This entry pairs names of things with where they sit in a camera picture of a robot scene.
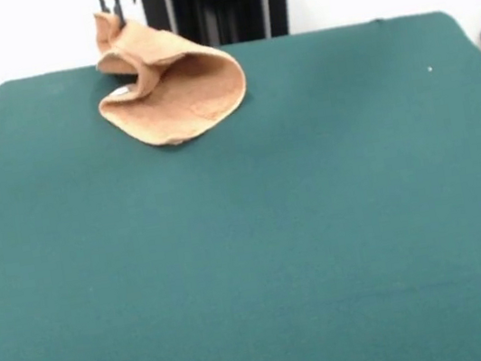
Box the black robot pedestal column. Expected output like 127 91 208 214
132 0 304 60

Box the tan terry towel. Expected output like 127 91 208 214
83 0 256 158

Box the dark green table cloth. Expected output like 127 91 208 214
0 3 481 361

